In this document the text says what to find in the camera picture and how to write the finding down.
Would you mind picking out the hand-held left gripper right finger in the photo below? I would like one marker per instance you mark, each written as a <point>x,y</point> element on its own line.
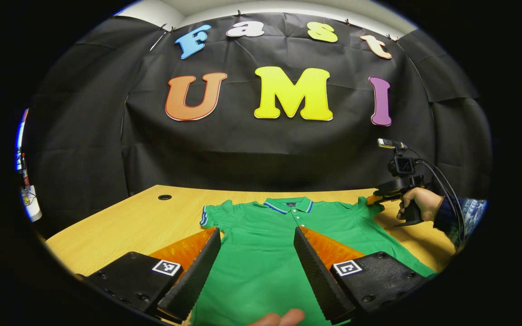
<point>317,276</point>

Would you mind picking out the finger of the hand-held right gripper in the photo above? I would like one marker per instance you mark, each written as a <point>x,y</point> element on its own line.
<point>374,200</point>

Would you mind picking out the computer monitor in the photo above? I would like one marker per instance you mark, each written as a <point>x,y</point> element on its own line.
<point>20,145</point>

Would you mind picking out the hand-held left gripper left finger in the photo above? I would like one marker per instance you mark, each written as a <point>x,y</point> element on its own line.
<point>197,276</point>

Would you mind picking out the green T-shirt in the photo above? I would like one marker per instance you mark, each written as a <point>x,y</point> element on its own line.
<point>261,253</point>

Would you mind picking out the white side desk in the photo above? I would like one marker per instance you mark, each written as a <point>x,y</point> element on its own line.
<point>32,203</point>

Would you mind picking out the black backdrop cloth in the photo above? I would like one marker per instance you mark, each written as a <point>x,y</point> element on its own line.
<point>261,154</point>

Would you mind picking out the red-capped bottle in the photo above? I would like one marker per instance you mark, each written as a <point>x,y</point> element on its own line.
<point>25,172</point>

